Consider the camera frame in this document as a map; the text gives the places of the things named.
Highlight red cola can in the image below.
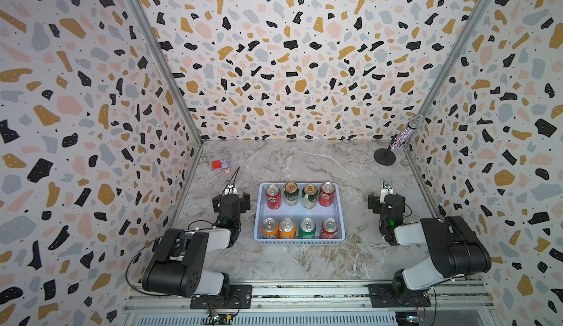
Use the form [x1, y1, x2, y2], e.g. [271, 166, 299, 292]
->
[265, 184, 282, 210]
[318, 182, 336, 207]
[320, 218, 339, 239]

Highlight green soda can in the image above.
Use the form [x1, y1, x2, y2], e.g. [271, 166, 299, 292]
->
[299, 218, 316, 239]

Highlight green white gold-top can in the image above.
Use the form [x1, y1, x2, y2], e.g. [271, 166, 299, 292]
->
[301, 184, 318, 210]

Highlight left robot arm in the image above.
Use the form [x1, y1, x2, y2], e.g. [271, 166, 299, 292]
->
[142, 193, 251, 300]

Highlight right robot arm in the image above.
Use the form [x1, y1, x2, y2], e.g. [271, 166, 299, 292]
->
[367, 194, 492, 302]

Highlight light blue plastic basket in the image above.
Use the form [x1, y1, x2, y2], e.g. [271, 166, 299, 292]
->
[254, 182, 346, 245]

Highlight small red toy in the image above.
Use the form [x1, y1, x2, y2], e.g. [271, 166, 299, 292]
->
[212, 160, 231, 174]

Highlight orange soda can front left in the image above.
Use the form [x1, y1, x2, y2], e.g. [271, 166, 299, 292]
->
[260, 218, 279, 240]

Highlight orange soda can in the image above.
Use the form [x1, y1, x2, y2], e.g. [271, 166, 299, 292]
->
[279, 218, 297, 239]
[260, 218, 279, 240]

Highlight glitter microphone on stand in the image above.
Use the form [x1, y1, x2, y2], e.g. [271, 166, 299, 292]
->
[374, 114, 425, 166]

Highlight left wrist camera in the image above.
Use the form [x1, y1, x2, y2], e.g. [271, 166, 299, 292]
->
[223, 183, 238, 196]

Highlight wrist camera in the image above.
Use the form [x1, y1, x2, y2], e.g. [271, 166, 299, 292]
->
[223, 183, 238, 196]
[380, 179, 394, 204]

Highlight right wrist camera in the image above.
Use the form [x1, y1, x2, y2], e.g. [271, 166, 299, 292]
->
[380, 179, 394, 204]

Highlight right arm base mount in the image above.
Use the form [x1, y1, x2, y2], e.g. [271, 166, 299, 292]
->
[367, 283, 432, 308]

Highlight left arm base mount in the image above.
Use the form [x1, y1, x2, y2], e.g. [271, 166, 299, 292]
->
[190, 284, 253, 310]

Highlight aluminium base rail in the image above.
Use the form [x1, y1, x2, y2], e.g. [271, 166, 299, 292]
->
[122, 279, 498, 326]

